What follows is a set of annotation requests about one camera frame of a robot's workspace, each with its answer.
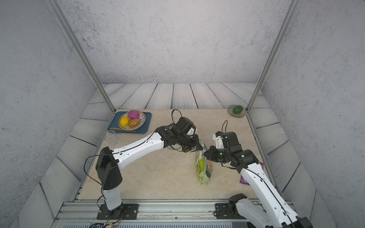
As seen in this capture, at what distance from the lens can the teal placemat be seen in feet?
3.56

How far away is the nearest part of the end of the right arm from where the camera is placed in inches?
20.1

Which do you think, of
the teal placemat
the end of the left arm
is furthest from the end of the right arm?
the teal placemat
